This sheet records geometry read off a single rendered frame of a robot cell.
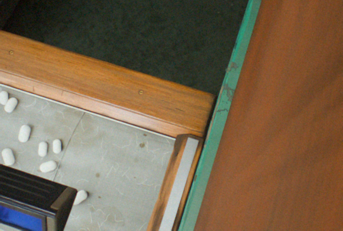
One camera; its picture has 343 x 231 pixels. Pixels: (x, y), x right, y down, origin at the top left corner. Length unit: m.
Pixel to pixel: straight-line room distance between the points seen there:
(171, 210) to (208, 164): 0.41
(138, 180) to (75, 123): 0.19
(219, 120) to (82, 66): 0.62
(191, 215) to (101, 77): 0.62
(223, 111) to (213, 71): 1.36
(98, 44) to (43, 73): 0.86
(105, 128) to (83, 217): 0.20
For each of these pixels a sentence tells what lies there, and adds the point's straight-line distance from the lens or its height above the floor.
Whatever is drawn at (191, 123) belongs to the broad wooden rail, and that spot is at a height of 0.76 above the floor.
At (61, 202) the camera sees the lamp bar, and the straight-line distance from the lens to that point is 0.66.
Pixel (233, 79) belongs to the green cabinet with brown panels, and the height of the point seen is 1.27.
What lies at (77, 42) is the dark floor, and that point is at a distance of 1.92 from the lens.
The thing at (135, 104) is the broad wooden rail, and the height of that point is 0.76.
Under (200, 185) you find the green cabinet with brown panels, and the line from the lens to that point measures 0.47.
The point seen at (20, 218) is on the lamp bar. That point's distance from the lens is 0.69.
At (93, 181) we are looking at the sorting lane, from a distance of 1.01.
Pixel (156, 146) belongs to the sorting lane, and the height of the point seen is 0.74.
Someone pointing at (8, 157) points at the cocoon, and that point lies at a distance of 1.05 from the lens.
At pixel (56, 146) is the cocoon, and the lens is 1.02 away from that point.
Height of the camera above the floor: 1.73
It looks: 75 degrees down
